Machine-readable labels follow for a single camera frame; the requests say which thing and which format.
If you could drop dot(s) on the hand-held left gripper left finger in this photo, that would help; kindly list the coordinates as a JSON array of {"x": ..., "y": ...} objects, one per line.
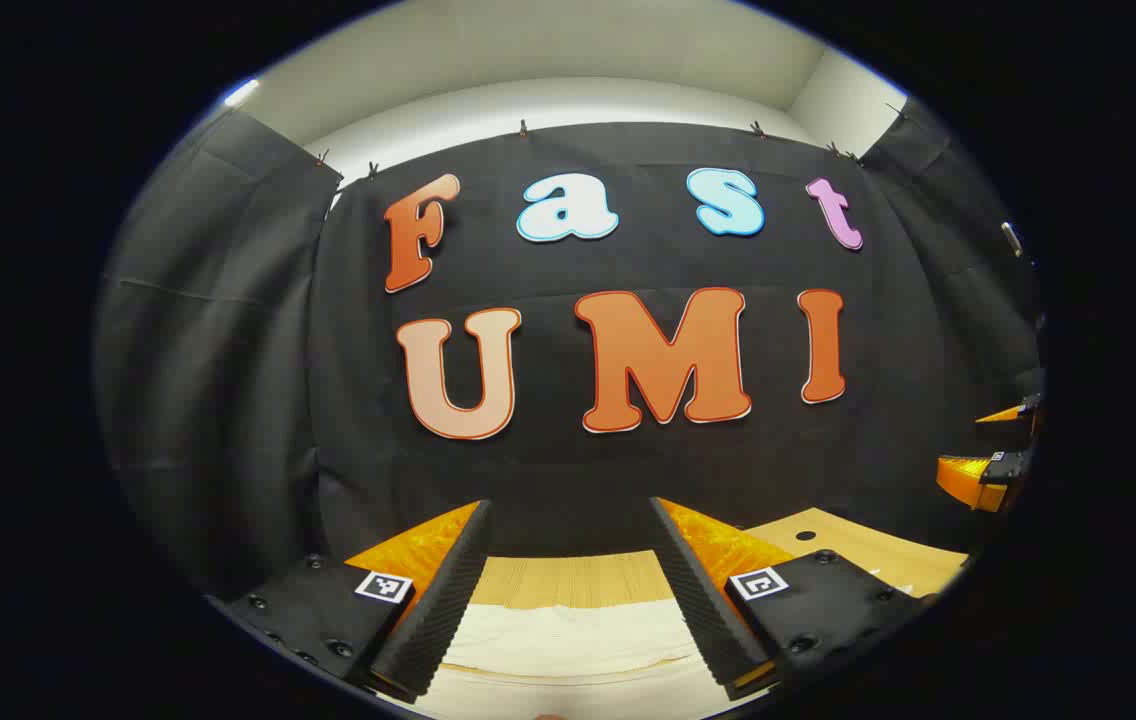
[{"x": 448, "y": 610}]

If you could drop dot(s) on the white jeans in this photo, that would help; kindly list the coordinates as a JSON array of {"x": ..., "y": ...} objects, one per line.
[{"x": 568, "y": 650}]

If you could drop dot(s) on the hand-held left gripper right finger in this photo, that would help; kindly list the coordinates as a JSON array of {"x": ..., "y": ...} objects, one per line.
[{"x": 698, "y": 610}]

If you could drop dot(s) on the ceiling light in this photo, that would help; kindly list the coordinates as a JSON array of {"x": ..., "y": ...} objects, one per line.
[{"x": 241, "y": 92}]

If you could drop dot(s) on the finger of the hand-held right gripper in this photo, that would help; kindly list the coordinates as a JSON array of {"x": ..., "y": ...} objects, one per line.
[
  {"x": 1013, "y": 465},
  {"x": 1030, "y": 405}
]

